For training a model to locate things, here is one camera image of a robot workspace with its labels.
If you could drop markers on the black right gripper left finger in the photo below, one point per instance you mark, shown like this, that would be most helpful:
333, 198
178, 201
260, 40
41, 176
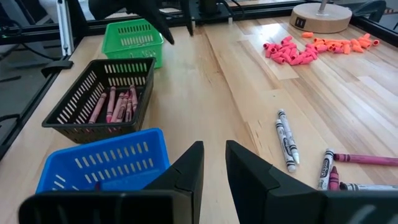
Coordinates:
186, 180

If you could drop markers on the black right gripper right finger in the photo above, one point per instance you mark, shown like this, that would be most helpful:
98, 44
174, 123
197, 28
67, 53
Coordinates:
255, 193

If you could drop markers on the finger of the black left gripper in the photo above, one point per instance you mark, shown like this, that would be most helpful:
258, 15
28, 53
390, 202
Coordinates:
155, 15
188, 15

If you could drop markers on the gray crayon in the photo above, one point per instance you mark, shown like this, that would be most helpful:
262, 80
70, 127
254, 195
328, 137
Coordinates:
284, 149
367, 187
326, 168

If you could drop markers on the white marker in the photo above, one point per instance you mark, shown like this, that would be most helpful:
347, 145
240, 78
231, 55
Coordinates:
289, 137

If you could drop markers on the light pink crayon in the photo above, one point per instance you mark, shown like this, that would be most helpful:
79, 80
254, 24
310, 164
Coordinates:
134, 98
128, 110
118, 107
110, 104
97, 108

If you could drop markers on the dark pink crayon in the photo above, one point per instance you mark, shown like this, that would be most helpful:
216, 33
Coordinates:
367, 159
333, 179

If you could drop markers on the green plastic basket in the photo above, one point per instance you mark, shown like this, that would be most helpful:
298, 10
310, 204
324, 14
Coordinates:
133, 32

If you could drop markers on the white bar fixture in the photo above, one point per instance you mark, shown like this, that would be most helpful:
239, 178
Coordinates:
65, 28

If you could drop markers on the blue plastic basket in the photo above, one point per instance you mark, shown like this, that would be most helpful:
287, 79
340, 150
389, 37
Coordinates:
102, 155

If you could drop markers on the pink eraser caps pile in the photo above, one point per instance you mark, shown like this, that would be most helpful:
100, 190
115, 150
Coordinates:
289, 53

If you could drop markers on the single orange eraser cap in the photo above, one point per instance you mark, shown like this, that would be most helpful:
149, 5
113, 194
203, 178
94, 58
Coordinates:
307, 34

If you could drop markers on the black plastic basket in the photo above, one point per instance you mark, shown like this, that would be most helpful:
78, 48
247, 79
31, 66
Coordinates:
74, 127

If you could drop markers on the white lamp with wooden base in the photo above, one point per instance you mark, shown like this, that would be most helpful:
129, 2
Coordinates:
320, 21

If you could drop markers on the orange eraser caps pile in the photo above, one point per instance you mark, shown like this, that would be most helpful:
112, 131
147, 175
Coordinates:
345, 45

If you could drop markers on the black frame bracket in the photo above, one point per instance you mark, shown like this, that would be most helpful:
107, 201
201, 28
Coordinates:
57, 67

